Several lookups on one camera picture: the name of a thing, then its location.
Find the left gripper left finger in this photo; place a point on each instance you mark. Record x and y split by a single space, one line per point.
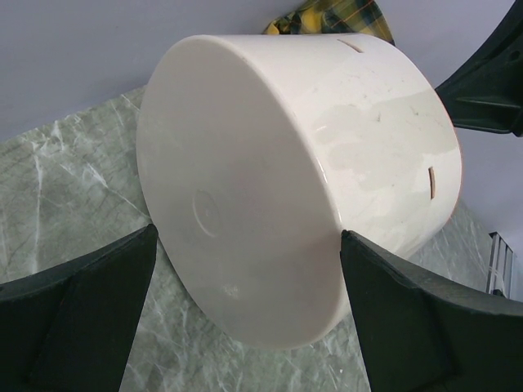
71 327

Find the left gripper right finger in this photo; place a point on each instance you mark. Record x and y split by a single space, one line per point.
419 331

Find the round drawer organizer box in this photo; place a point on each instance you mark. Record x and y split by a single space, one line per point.
255 152

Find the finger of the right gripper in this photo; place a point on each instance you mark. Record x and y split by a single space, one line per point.
485 93

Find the yellow plaid cloth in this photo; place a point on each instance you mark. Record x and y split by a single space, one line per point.
333 16

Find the aluminium rail frame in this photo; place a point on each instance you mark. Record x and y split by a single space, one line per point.
501 259

